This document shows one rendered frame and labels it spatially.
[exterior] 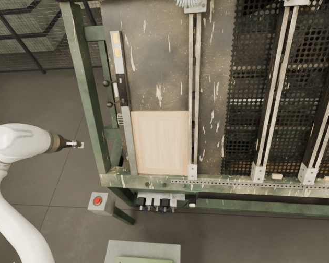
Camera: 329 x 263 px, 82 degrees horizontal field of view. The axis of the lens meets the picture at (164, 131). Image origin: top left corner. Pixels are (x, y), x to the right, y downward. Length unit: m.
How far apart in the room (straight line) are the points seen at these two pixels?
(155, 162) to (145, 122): 0.31
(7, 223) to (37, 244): 0.11
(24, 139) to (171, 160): 0.93
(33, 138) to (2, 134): 0.08
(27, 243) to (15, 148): 0.26
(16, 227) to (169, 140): 0.91
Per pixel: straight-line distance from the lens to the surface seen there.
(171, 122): 1.23
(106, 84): 1.11
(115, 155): 1.72
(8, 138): 0.69
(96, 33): 1.31
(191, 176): 1.37
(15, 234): 0.70
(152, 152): 1.35
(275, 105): 1.23
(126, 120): 1.27
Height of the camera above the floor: 2.23
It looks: 56 degrees down
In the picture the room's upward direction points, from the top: 11 degrees counter-clockwise
